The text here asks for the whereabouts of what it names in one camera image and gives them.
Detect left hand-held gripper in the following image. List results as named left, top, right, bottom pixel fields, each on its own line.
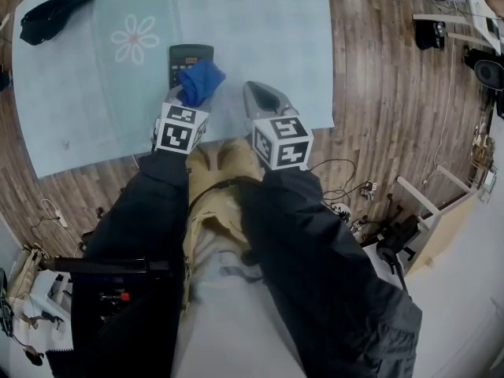
left=151, top=84, right=217, bottom=158

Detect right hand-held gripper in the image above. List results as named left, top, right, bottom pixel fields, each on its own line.
left=242, top=80, right=315, bottom=172

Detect blue cloth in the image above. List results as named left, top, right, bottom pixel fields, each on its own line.
left=178, top=60, right=228, bottom=108

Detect black calculator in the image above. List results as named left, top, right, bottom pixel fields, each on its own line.
left=168, top=44, right=216, bottom=91

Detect person's right forearm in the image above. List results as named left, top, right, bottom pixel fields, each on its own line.
left=239, top=167, right=379, bottom=291

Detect person's left forearm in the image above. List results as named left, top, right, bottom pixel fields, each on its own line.
left=80, top=150, right=191, bottom=267

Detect person's beige trousers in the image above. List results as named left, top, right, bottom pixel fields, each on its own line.
left=184, top=138, right=265, bottom=259

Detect small marker gadget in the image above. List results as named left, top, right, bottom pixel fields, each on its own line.
left=358, top=180, right=379, bottom=202

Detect light blue flowered tablecloth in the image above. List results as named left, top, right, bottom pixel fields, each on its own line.
left=10, top=0, right=335, bottom=180

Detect white power strip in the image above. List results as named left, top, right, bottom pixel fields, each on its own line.
left=40, top=198, right=69, bottom=228

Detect black chair base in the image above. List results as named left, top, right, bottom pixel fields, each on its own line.
left=376, top=214, right=421, bottom=291

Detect black rod-shaped device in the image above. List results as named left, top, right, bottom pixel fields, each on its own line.
left=53, top=256, right=174, bottom=280

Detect black device with red button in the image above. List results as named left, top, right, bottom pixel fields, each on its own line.
left=98, top=289, right=131, bottom=306

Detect black pouch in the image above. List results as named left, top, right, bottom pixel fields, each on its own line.
left=18, top=0, right=97, bottom=47

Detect white and wooden table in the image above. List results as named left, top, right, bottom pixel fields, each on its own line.
left=395, top=163, right=495, bottom=279

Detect black bag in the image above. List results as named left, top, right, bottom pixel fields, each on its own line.
left=415, top=20, right=448, bottom=51

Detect person's white shirt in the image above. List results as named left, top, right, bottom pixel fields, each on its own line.
left=172, top=246, right=300, bottom=378

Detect wooden parts clutter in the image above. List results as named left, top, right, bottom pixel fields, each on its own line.
left=472, top=124, right=497, bottom=204

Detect beige canvas bag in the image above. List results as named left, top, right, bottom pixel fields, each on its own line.
left=7, top=244, right=52, bottom=302

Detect black mesh office chair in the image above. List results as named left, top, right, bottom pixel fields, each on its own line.
left=463, top=47, right=504, bottom=92

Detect person's black jacket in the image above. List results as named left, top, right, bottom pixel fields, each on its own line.
left=45, top=147, right=424, bottom=378

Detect black cable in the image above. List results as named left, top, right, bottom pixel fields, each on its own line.
left=309, top=158, right=358, bottom=208

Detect black strap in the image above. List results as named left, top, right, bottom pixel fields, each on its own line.
left=187, top=176, right=247, bottom=216

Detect white cable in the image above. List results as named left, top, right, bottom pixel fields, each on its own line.
left=427, top=72, right=454, bottom=180

